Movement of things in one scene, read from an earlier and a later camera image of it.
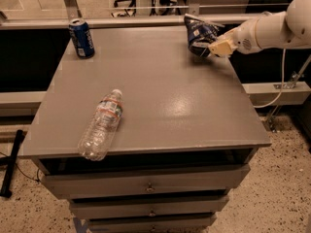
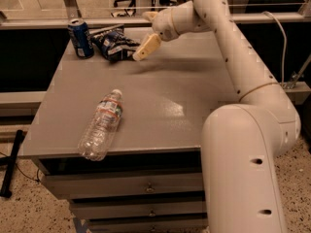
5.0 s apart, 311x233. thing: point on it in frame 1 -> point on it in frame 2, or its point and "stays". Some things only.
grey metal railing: (134, 17) stays
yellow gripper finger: (223, 48) -> (148, 46)
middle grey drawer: (149, 208) stays
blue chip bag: (200, 34) -> (116, 45)
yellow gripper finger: (228, 35) -> (152, 15)
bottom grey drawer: (159, 224) stays
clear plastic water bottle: (94, 141) stays
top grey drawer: (64, 184) stays
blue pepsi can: (82, 39) stays
